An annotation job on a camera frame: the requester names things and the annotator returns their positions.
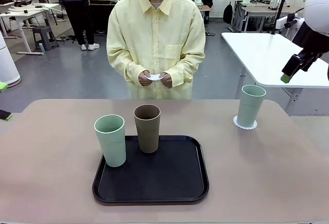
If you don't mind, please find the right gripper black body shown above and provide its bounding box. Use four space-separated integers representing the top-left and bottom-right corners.
292 23 325 58

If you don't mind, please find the mint green plastic cup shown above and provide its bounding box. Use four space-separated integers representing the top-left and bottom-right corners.
94 114 127 168
236 84 267 127

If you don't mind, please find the white scalloped paper coaster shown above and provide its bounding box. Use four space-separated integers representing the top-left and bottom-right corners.
233 115 259 130
143 73 167 82

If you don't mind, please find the brown plastic cup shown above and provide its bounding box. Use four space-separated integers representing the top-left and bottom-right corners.
133 104 161 154

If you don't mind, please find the person's right forearm yellow sleeve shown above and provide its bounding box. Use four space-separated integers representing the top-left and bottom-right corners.
106 51 144 85

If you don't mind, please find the person's left forearm yellow sleeve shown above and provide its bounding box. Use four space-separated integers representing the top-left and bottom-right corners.
167 51 206 85

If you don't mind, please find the person's left hand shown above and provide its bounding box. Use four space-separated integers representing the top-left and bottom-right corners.
159 71 173 89

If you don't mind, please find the person's right hand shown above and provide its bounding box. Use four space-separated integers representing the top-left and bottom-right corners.
138 71 151 87

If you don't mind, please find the large white table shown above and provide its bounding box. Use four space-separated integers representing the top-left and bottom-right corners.
221 32 329 117

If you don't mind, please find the black tripod pole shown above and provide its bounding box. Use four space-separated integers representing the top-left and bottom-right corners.
269 0 294 35

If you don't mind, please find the grey topped workshop desk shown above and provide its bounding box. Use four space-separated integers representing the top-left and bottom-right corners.
230 0 301 33

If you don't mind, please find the grey plastic step stool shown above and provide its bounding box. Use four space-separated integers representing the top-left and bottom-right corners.
31 25 59 52

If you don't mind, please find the white cluttered workshop desk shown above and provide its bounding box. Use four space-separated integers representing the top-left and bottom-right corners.
0 3 60 55

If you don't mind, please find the black backpack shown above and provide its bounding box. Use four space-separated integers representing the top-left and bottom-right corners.
223 2 233 25

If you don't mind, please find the person in navy top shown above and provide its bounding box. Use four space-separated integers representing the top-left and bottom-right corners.
52 0 100 51

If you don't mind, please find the person in yellow shirt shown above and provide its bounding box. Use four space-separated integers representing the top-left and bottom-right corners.
106 0 206 100

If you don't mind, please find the black plastic serving tray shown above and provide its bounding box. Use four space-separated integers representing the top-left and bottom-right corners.
92 135 210 206

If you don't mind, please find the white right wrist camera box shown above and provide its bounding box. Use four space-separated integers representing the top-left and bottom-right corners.
275 15 305 30

